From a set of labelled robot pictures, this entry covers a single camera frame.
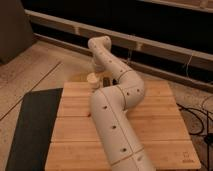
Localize beige ceramic cup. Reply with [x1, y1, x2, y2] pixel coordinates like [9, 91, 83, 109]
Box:
[87, 73, 99, 88]

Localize black floor mat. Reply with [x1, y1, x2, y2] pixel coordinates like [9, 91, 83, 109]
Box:
[5, 88, 62, 171]

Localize dark grey sofa corner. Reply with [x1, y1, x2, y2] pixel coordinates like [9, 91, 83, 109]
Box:
[0, 0, 35, 64]

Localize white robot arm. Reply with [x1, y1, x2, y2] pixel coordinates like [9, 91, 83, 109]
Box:
[88, 36, 156, 171]

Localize black cables on floor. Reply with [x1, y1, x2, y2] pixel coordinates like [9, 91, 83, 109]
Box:
[176, 94, 213, 171]

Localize black small box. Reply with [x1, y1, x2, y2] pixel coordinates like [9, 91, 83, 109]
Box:
[103, 77, 111, 87]

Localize wooden rail shelf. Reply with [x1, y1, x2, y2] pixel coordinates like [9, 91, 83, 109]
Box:
[25, 10, 213, 71]

